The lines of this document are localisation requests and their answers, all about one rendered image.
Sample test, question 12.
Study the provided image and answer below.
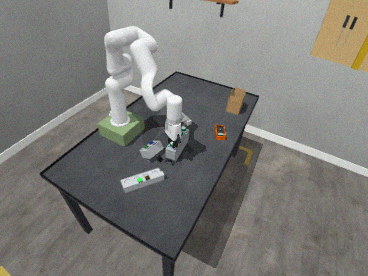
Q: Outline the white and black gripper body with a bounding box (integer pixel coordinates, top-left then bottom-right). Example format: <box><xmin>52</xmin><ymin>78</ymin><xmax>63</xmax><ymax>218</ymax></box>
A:
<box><xmin>165</xmin><ymin>121</ymin><xmax>181</xmax><ymax>141</ymax></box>

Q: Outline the small brown cardboard box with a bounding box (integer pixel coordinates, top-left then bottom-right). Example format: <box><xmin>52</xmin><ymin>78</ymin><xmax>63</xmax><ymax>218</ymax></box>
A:
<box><xmin>226</xmin><ymin>87</ymin><xmax>246</xmax><ymax>115</ymax></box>

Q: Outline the light grey panel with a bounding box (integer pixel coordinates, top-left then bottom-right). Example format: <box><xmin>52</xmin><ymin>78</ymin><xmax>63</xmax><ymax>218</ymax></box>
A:
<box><xmin>121</xmin><ymin>168</ymin><xmax>164</xmax><ymax>193</ymax></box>

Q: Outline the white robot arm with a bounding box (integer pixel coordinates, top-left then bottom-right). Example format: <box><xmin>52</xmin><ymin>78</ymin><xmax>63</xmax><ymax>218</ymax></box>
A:
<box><xmin>104</xmin><ymin>26</ymin><xmax>192</xmax><ymax>127</ymax></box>

